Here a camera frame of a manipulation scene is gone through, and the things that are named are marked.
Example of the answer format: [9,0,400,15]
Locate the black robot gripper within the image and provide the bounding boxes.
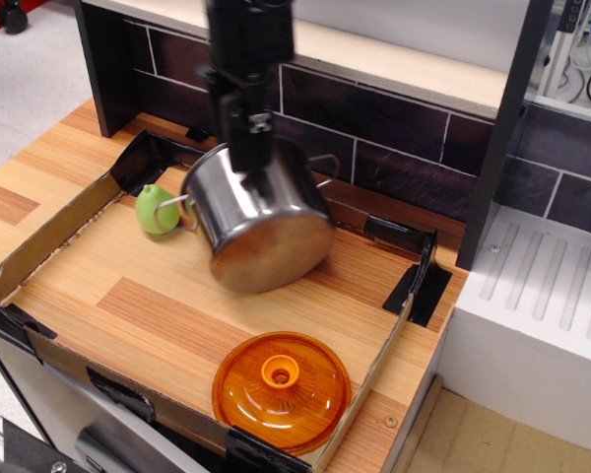
[205,1,295,172]

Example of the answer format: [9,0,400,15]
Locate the stainless steel pot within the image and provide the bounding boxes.
[158,138,336,293]

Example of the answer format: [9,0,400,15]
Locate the cardboard fence with black tape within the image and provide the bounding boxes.
[0,127,462,472]

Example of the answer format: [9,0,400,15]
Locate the orange glass pot lid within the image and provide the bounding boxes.
[212,332,352,455]

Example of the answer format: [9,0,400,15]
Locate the green plastic pear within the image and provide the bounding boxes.
[135,184,180,236]

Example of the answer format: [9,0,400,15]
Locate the white drainboard sink unit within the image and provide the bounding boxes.
[437,207,591,450]

